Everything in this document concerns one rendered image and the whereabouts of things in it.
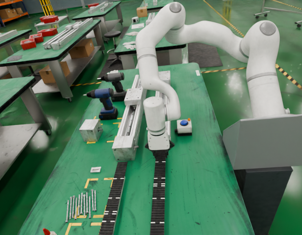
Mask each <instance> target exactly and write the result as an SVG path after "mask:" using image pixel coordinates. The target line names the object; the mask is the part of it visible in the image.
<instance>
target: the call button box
mask: <svg viewBox="0 0 302 235"><path fill-rule="evenodd" d="M181 121H182V120H177V129H175V132H178V136H192V124H191V120H190V121H188V119H186V121H187V122H188V124H186V125H182V124H181V123H180V122H181Z"/></svg>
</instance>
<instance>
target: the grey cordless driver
mask: <svg viewBox="0 0 302 235"><path fill-rule="evenodd" d="M98 79H101V80H102V81H106V82H111V83H112V85H113V86H114V87H115V90H114V96H113V97H111V100H112V102H118V101H124V99H125V96H126V93H127V91H125V90H123V86H122V83H121V81H122V80H124V73H123V72H118V73H110V74H105V75H104V76H102V77H101V78H98Z"/></svg>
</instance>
